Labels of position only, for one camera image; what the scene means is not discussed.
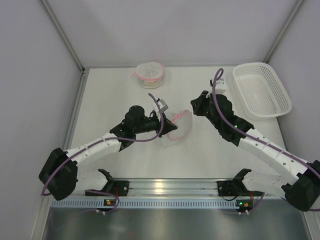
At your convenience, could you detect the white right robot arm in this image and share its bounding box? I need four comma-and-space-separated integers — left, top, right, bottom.
190, 90, 320, 212

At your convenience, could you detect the aluminium mounting rail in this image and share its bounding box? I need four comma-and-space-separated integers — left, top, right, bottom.
74, 177, 286, 200

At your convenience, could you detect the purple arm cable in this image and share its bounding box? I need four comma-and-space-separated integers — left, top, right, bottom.
41, 93, 166, 216
211, 67, 320, 215

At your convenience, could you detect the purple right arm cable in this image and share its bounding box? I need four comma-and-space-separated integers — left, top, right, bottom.
211, 67, 320, 215

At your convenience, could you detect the aluminium frame post right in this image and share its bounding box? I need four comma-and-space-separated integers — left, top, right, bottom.
262, 0, 307, 64

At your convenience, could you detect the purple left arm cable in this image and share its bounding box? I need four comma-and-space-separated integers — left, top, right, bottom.
41, 93, 166, 216

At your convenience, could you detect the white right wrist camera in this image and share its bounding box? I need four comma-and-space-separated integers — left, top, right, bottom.
215, 78, 227, 95

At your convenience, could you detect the aluminium frame post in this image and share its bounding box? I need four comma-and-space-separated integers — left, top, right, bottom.
39, 0, 87, 75
262, 0, 307, 64

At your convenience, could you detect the white mesh laundry bag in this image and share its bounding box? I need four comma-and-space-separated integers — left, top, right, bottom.
133, 61, 165, 89
161, 109, 193, 147

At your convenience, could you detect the white slotted cable duct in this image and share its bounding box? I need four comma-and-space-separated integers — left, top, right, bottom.
51, 198, 250, 210

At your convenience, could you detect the white plastic basket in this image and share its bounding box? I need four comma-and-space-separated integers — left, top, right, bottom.
232, 62, 293, 120

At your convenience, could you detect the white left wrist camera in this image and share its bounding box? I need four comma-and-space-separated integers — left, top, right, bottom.
152, 98, 169, 120

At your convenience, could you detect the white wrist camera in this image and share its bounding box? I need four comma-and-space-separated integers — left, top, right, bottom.
215, 78, 227, 95
152, 98, 169, 120

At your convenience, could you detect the aluminium frame post left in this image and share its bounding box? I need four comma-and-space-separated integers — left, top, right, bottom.
39, 0, 87, 75

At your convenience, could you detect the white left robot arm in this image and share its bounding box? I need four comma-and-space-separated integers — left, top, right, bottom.
38, 105, 178, 201

